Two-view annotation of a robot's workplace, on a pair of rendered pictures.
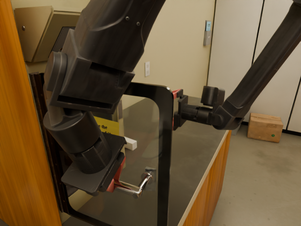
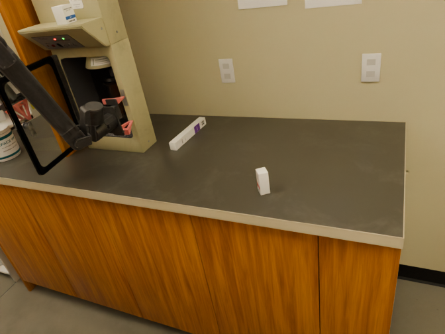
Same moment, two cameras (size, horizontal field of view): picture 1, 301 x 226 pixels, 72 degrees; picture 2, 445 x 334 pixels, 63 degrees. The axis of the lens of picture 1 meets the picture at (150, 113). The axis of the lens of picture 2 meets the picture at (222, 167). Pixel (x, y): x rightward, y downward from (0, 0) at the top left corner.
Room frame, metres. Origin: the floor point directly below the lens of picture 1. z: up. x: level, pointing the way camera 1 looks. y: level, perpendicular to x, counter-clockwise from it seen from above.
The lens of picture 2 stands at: (1.01, -1.35, 1.67)
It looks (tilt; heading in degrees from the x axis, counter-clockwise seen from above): 31 degrees down; 88
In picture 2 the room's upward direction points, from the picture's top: 10 degrees counter-clockwise
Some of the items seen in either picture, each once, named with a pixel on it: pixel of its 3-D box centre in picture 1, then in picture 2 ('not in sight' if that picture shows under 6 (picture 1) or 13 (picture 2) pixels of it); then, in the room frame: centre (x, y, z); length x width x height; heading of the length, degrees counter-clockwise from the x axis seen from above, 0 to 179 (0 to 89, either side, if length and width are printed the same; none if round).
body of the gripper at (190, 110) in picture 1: (189, 112); (107, 122); (0.67, -0.14, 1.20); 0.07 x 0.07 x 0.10; 60
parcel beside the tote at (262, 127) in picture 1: (264, 127); not in sight; (2.69, -1.64, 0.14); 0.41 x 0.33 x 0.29; 66
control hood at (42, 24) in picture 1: (97, 34); (63, 38); (0.55, 0.13, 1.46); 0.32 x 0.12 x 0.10; 150
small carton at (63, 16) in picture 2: not in sight; (64, 14); (0.58, 0.11, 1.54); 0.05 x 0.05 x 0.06; 60
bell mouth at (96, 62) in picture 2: not in sight; (104, 55); (0.64, 0.26, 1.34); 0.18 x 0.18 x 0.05
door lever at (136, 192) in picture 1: (125, 181); not in sight; (0.32, 0.05, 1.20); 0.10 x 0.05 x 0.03; 67
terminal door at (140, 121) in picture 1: (103, 167); (45, 115); (0.38, 0.10, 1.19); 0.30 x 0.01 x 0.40; 67
